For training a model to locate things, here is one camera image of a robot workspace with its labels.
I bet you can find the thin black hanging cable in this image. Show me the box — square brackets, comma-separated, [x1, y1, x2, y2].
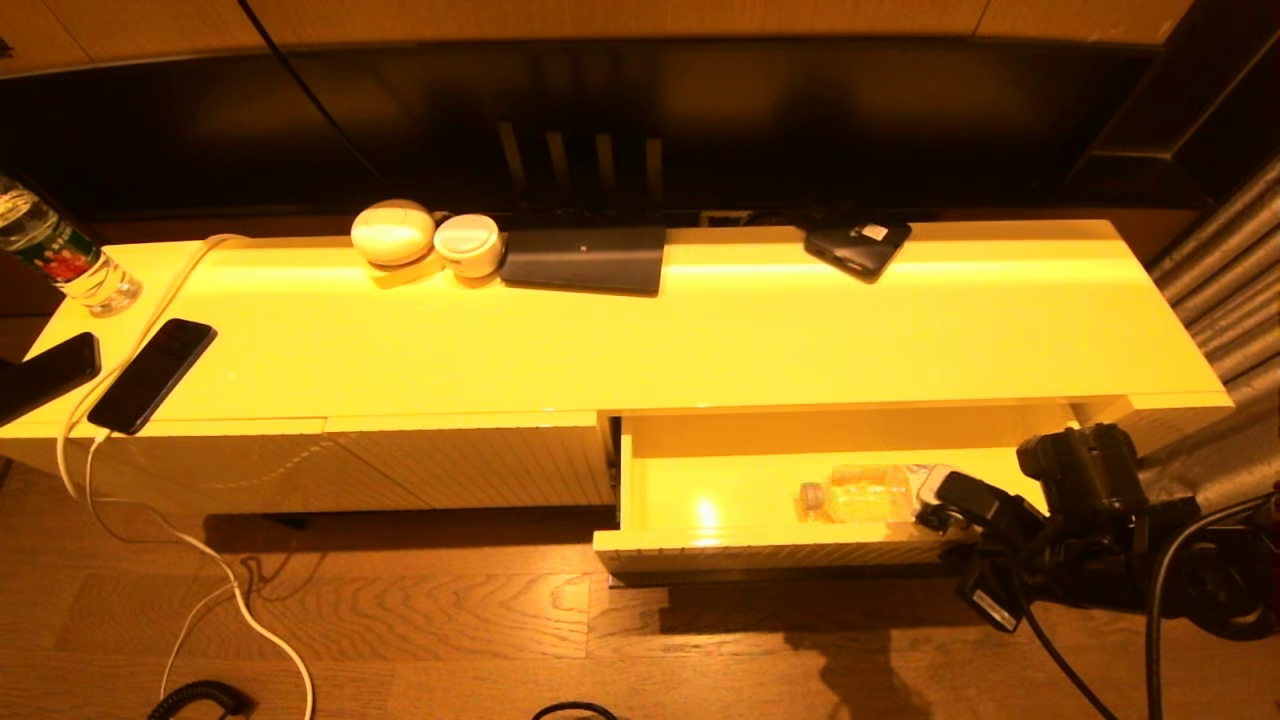
[236, 0, 391, 191]

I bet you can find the black television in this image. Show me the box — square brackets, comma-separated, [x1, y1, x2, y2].
[0, 38, 1161, 226]

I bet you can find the dark grey router with antennas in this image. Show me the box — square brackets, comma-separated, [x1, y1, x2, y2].
[497, 120, 668, 297]

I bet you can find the water bottle with colourful label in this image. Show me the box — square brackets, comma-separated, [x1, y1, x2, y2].
[0, 172, 143, 318]

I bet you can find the grey pleated curtain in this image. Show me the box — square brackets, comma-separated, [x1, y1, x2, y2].
[1118, 150, 1280, 511]

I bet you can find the black coiled cable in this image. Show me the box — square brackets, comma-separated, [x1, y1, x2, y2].
[147, 680, 256, 720]

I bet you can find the white oval device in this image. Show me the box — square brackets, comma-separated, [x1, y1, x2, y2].
[349, 198, 437, 267]

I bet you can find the white round jar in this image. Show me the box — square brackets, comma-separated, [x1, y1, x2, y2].
[433, 213, 505, 279]

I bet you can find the thick white power cable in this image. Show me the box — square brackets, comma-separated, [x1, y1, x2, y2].
[55, 232, 316, 720]

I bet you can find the black smartphone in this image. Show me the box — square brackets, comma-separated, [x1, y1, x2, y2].
[87, 318, 218, 436]
[0, 332, 101, 428]

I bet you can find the black device with white sticker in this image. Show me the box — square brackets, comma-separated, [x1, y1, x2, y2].
[803, 217, 913, 285]

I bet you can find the white low tv cabinet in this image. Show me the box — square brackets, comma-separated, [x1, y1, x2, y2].
[0, 218, 1235, 521]

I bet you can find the cream white ribbed drawer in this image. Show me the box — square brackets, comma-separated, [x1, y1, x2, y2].
[592, 403, 1111, 588]

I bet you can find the black box with white label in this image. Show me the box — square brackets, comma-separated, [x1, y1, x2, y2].
[958, 573, 1023, 633]

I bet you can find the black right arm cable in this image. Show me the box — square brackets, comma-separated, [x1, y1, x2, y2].
[1020, 495, 1280, 720]

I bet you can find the clear bottle with white cap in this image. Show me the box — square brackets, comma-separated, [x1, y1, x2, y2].
[798, 462, 951, 528]

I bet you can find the thin white charging cable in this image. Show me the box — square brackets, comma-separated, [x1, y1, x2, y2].
[84, 432, 241, 701]

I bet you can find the dark wooden wall cabinet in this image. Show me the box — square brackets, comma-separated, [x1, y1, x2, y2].
[1055, 0, 1280, 211]

